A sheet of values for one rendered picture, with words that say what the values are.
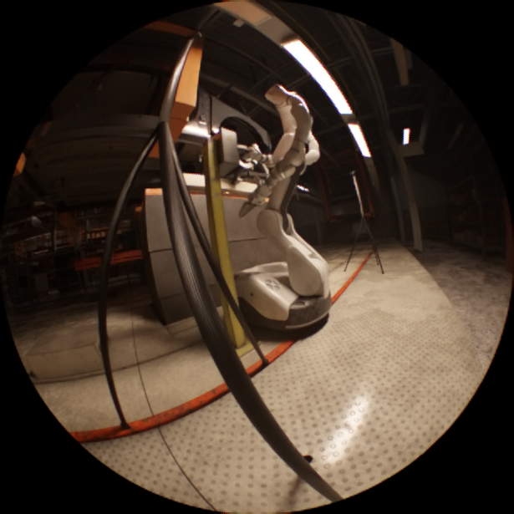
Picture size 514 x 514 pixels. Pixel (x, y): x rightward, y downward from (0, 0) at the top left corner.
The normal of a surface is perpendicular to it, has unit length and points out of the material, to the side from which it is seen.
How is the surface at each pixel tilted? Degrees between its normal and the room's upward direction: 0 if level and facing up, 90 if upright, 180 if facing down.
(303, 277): 90
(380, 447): 0
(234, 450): 0
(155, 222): 90
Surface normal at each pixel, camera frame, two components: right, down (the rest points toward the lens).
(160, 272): 0.69, -0.06
